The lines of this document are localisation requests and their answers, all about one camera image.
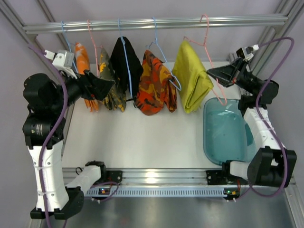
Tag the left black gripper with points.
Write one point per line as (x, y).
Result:
(86, 84)

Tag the orange white trousers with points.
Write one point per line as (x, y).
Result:
(82, 64)

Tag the orange red camouflage trousers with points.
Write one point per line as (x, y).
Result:
(156, 87)

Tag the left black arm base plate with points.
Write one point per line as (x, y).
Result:
(110, 176)

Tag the aluminium frame left post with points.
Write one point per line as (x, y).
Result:
(17, 61)

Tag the aluminium frame right post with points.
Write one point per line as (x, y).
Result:
(277, 26)

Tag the green yellow camouflage trousers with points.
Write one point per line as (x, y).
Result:
(116, 99)

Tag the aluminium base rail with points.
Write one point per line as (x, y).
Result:
(165, 177)

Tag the aluminium hanging rail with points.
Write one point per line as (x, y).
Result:
(173, 23)

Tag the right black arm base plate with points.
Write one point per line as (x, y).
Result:
(220, 177)

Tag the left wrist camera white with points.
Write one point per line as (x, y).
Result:
(62, 61)

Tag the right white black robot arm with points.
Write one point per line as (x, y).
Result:
(272, 164)

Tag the blue hanger with black trousers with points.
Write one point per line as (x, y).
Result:
(126, 58)

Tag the blue wire hanger leftmost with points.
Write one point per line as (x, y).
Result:
(69, 46)

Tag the teal transparent plastic bin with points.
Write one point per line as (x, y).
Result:
(226, 135)

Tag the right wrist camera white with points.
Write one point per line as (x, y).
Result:
(247, 53)

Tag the blue hanger with camouflage trousers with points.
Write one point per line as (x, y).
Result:
(174, 81)

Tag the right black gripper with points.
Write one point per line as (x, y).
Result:
(236, 73)

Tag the grey slotted cable duct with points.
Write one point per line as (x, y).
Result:
(161, 192)

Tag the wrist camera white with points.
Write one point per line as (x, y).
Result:
(62, 61)
(247, 53)

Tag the aluminium frame post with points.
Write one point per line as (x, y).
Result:
(277, 26)
(17, 61)

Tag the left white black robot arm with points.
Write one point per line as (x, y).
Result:
(44, 138)

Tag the black trousers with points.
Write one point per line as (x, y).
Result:
(119, 65)

